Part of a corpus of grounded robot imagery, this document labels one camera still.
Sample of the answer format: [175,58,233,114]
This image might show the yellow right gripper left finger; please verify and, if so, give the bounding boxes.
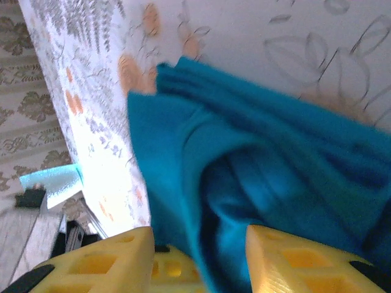
[9,227,155,293]

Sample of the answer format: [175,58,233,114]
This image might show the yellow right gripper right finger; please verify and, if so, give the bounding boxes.
[246,225,389,293]

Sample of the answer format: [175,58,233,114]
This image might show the teal t-shirt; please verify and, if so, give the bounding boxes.
[126,56,391,293]

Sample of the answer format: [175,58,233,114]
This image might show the floral table cover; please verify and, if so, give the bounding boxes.
[18,0,391,230]

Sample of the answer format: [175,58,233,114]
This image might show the aluminium rail frame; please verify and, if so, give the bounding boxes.
[39,189,108,242]

